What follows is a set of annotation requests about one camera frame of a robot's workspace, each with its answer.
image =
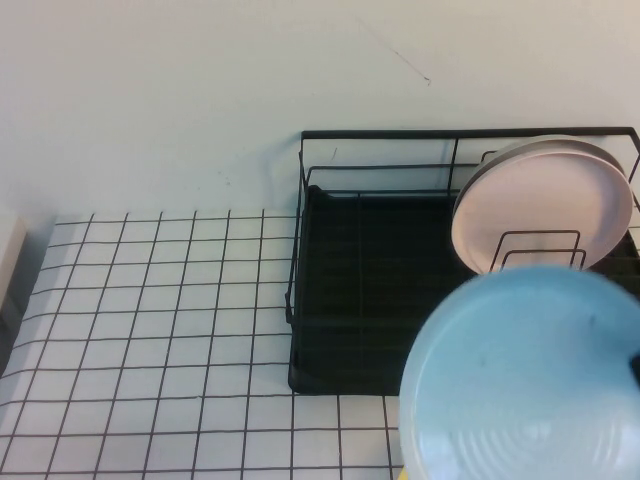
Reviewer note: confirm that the white black grid tablecloth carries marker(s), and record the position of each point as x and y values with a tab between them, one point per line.
150	325

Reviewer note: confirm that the pink plate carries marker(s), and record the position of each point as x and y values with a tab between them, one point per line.
545	195

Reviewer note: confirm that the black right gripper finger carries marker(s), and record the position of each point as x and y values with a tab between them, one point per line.
636	369

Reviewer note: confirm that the grey plate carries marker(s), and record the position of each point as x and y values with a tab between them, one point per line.
540	142

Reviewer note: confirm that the light blue plate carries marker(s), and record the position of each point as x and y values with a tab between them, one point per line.
520	380

